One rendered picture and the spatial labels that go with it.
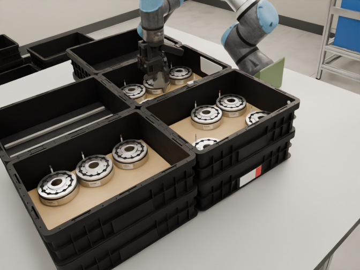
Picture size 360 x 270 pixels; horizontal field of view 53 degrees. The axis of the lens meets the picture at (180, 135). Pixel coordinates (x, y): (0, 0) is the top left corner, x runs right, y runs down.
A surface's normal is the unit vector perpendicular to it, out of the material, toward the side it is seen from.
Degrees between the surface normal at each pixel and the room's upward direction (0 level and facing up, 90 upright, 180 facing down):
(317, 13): 90
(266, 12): 49
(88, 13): 90
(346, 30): 90
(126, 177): 0
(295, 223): 0
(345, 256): 0
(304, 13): 90
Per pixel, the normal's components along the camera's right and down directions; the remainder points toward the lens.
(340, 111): -0.06, -0.80
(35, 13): 0.66, 0.42
